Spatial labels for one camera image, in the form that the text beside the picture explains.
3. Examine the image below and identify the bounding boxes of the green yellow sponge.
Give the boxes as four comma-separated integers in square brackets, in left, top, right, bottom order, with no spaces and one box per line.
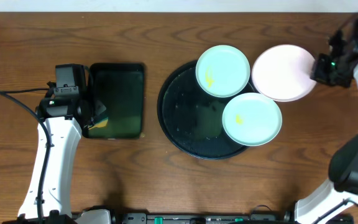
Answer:
[88,118,108,129]

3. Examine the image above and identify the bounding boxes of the white pink plate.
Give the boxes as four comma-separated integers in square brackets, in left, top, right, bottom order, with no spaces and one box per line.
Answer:
[251,44,316,102]

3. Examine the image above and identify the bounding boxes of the mint plate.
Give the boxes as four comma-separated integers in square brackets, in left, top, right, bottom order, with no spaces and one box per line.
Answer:
[222,93,283,146]
[195,45,250,98]

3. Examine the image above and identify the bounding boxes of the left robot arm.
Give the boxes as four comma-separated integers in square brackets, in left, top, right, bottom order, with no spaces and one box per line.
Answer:
[13,86,112,223]

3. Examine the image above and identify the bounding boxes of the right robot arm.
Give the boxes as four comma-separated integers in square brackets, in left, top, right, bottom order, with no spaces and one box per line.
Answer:
[293,30,358,223]

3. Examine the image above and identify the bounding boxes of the black rectangular tray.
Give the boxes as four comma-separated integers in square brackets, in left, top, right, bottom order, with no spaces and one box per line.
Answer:
[83,63,145,139]

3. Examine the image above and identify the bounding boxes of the black round tray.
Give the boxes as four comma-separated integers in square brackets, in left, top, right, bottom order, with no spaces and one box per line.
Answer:
[157,60,247,159]

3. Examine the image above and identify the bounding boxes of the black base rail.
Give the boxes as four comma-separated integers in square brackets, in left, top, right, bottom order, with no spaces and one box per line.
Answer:
[112,212,298,224]

